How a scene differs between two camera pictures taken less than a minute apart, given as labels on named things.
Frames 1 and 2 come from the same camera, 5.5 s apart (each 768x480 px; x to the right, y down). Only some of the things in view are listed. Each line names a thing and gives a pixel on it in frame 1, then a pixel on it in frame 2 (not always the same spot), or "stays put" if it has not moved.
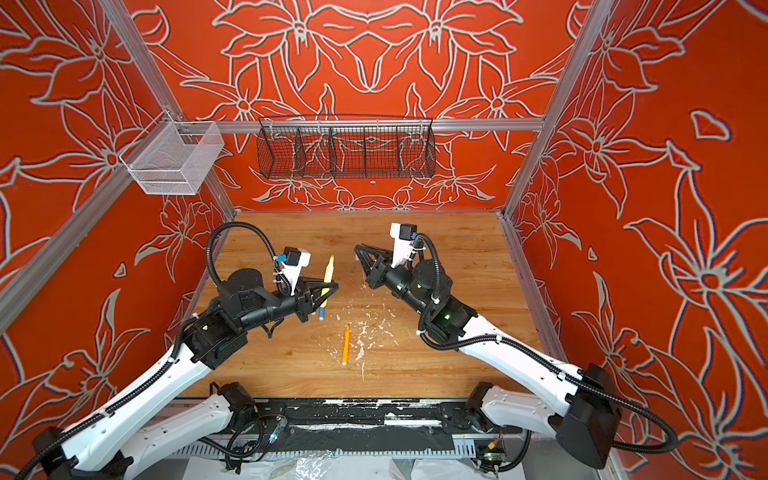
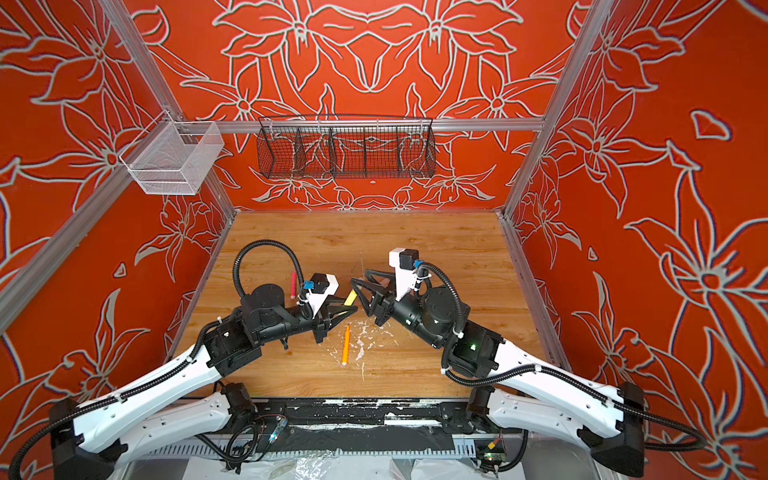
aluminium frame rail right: (554, 106) stays put
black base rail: (367, 427) stays put
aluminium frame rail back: (361, 123) stays put
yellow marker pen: (328, 277) → (350, 299)
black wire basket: (345, 147) stays put
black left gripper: (305, 293) → (327, 319)
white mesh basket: (173, 157) stays put
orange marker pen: (346, 344) stays put
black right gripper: (376, 273) → (381, 305)
